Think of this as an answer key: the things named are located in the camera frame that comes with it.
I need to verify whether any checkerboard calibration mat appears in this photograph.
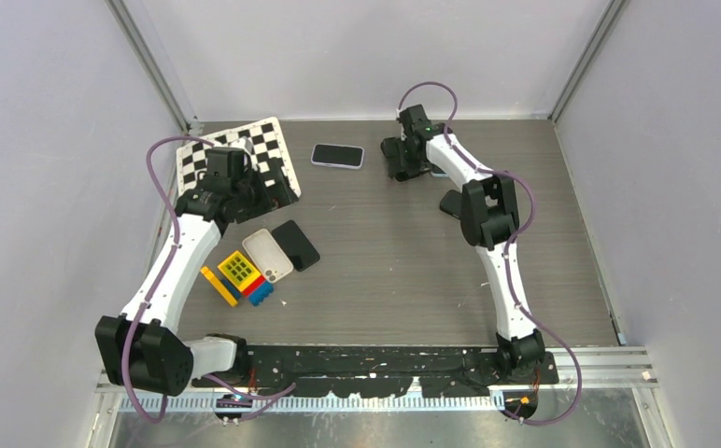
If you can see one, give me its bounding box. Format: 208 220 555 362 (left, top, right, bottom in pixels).
176 117 303 203

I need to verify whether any beige phone case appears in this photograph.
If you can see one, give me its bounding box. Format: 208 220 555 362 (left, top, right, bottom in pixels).
242 229 294 284

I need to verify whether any black phone case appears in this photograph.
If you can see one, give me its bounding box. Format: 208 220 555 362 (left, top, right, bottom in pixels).
439 189 462 219

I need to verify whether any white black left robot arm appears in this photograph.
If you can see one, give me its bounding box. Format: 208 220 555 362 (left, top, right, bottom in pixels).
95 147 299 397

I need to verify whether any aluminium frame rail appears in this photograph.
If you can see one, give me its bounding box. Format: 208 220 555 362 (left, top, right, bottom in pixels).
94 345 660 414

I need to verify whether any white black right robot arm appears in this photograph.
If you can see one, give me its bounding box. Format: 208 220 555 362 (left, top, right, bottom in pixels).
380 105 545 384

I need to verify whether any black phone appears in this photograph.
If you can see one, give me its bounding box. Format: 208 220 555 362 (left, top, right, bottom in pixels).
271 219 321 272

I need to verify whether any phone in lilac case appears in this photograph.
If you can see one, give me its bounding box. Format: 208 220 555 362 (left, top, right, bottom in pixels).
310 144 365 169

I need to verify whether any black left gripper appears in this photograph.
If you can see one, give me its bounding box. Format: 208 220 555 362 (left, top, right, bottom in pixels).
232 158 296 224

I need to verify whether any yellow red blue block house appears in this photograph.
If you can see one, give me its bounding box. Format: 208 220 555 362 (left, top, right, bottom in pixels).
217 250 275 306

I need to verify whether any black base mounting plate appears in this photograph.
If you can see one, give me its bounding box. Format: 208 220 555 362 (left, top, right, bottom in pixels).
217 345 558 399

